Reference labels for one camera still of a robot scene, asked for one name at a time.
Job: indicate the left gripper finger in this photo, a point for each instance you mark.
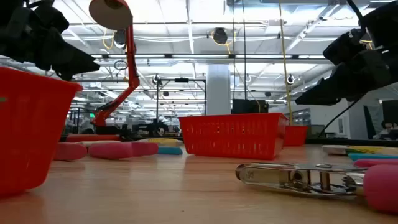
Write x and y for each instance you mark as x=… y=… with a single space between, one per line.
x=77 y=60
x=66 y=74

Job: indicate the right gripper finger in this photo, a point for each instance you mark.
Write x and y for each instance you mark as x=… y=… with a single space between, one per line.
x=320 y=96
x=328 y=80

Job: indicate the yellow crayon box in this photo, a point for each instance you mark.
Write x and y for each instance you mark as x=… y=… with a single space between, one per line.
x=99 y=142
x=164 y=141
x=339 y=150

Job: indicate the blue eraser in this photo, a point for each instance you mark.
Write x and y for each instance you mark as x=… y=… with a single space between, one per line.
x=170 y=151
x=373 y=156

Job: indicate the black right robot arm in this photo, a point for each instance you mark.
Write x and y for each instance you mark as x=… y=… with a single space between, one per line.
x=384 y=25

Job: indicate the small black ceiling reel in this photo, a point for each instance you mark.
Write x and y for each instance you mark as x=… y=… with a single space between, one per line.
x=290 y=79

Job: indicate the dark grey box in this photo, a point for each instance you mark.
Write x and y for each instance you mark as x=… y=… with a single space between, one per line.
x=317 y=130

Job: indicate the black monitor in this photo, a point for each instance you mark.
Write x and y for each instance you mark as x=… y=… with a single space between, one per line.
x=390 y=110

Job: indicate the red plastic mesh basket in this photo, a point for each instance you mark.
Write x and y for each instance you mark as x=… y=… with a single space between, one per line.
x=297 y=135
x=233 y=137
x=31 y=124

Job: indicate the dark grey panel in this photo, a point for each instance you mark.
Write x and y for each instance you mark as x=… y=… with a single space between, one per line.
x=371 y=121

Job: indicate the red desk lamp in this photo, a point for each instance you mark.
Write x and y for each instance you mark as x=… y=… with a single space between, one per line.
x=132 y=62

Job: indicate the person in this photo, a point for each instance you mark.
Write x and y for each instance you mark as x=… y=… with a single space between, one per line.
x=387 y=126

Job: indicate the black box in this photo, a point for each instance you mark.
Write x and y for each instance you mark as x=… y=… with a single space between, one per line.
x=248 y=106

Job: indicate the white building pillar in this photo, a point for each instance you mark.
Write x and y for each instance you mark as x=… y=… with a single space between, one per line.
x=218 y=90

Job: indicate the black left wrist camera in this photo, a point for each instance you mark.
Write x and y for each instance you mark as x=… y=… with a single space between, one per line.
x=51 y=17

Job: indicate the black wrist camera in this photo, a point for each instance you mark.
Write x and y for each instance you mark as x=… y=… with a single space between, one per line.
x=51 y=17
x=343 y=46

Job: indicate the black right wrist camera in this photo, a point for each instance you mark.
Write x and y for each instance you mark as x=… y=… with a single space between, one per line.
x=343 y=46

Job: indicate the black table frame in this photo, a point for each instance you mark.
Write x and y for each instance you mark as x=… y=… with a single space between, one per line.
x=351 y=142

